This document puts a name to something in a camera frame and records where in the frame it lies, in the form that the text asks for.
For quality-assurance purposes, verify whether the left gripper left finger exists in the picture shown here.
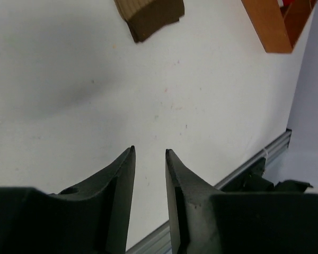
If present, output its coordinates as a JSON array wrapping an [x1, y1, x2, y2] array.
[[0, 147, 136, 253]]

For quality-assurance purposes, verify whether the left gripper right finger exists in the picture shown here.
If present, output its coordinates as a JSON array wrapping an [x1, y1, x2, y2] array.
[[165, 149, 318, 253]]

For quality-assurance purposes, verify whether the tan brown sock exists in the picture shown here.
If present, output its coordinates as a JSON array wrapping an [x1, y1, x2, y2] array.
[[114, 0, 185, 43]]

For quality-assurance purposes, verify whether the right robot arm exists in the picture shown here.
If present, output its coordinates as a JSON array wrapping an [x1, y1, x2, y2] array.
[[275, 180, 318, 194]]

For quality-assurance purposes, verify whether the orange divided sock tray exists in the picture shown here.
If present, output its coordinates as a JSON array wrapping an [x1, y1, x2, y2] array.
[[242, 0, 317, 53]]

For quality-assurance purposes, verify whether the red rolled sock lower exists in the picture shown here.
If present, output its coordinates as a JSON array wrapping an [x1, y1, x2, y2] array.
[[277, 0, 295, 7]]

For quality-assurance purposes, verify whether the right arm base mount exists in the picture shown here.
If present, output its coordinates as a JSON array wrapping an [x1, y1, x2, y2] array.
[[220, 158, 274, 193]]

